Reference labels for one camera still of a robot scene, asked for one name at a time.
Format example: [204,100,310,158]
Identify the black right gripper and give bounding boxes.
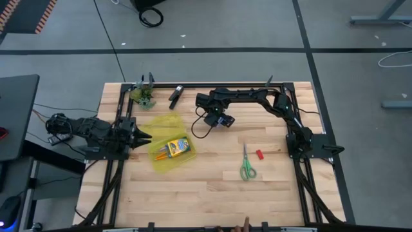
[205,111,236,128]

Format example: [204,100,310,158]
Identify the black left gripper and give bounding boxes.
[119,116,152,152]

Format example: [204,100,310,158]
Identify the yellow green crayon box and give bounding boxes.
[166,136,192,159]

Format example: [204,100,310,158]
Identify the yellow-green translucent pencil case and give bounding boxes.
[138,112,198,174]

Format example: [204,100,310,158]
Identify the small artificial green plant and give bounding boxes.
[129,75,158,111]

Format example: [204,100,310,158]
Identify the black power adapter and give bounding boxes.
[48,132,74,146]

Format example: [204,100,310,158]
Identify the person's hand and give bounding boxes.
[215,216,252,232]

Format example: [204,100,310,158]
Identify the dark grey side desk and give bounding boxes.
[0,73,41,162]

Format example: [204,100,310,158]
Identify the black computer mouse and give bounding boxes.
[0,195,23,228]

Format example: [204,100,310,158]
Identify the orange striped floor mat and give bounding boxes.
[0,0,59,35]

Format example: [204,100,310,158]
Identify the short grey metal table foot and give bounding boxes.
[381,100,412,110]

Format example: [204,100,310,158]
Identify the grey metal table leg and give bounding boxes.
[350,0,412,26]

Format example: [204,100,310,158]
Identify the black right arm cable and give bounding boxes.
[191,106,216,140]

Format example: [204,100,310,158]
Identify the green handled scissors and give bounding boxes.
[239,141,258,182]

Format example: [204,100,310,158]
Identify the black aluminium table frame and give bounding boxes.
[77,82,347,232]

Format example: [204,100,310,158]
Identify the coiled black floor cable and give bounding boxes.
[138,6,165,28]

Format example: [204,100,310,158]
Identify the white floor cable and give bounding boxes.
[377,50,412,69]

